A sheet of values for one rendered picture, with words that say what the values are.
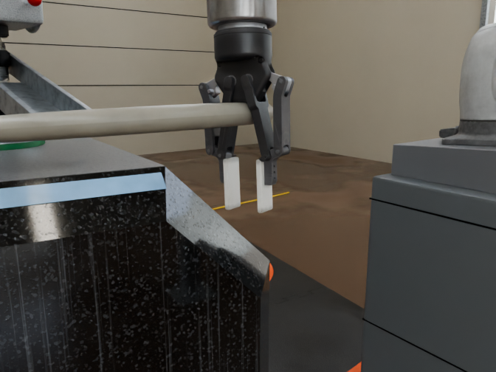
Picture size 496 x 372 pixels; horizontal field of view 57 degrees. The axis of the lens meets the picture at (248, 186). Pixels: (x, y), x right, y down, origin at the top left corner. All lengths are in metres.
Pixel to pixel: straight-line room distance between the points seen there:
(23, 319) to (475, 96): 1.03
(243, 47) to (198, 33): 6.76
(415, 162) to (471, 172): 0.14
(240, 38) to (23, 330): 0.58
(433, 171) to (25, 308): 0.90
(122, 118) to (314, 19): 6.82
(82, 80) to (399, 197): 5.73
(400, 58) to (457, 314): 5.24
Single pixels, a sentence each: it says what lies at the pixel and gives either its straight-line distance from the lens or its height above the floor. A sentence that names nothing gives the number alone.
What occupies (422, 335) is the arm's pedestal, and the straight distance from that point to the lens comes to 1.24.
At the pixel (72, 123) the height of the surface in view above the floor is 0.99.
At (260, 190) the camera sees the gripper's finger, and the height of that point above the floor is 0.89.
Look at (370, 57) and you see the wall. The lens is 6.50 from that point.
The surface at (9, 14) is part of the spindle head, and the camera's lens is 1.28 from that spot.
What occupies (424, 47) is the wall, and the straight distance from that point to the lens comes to 6.04.
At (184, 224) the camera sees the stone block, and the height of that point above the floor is 0.77.
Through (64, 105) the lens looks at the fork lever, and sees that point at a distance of 1.07.
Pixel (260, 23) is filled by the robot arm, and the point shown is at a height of 1.10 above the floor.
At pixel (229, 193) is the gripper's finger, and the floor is 0.88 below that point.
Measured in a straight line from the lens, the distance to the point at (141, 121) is 0.51.
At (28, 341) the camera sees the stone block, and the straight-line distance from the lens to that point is 0.87.
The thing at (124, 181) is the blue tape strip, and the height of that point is 0.85.
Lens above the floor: 1.03
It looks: 13 degrees down
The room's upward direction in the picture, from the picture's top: straight up
